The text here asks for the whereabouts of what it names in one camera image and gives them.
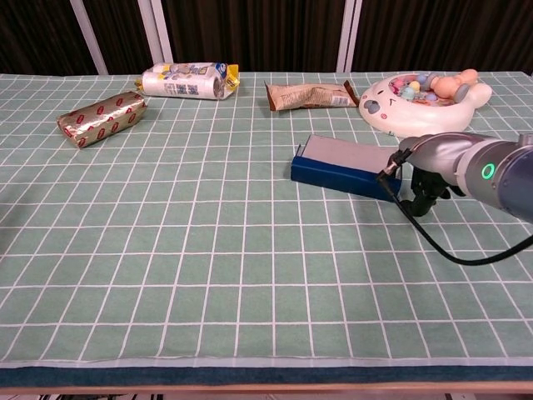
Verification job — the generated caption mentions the gold foil block red logos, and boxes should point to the gold foil block red logos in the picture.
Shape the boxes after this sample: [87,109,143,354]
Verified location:
[56,92,148,150]

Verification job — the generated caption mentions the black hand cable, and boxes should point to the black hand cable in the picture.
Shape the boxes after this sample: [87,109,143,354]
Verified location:
[376,149,533,265]

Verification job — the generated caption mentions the brown snack wrapper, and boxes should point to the brown snack wrapper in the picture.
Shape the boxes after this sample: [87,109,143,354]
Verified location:
[264,79,361,113]

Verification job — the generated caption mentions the blue glasses case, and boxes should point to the blue glasses case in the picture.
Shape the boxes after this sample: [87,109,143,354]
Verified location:
[290,133,404,204]

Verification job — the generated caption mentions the white bag rolls pack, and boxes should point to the white bag rolls pack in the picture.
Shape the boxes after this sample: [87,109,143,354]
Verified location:
[133,62,241,102]

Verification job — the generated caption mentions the green checked tablecloth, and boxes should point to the green checked tablecloth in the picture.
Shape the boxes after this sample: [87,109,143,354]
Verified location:
[0,71,533,370]

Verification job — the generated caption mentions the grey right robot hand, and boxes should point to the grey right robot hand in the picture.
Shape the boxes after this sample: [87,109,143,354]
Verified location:
[398,132,480,218]

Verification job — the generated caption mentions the peach plastic toy piece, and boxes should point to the peach plastic toy piece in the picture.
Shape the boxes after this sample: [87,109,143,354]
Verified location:
[431,68,478,101]

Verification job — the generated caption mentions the white metal frame post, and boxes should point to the white metal frame post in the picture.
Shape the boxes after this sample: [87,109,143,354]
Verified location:
[137,0,174,66]
[69,0,109,76]
[335,0,363,74]

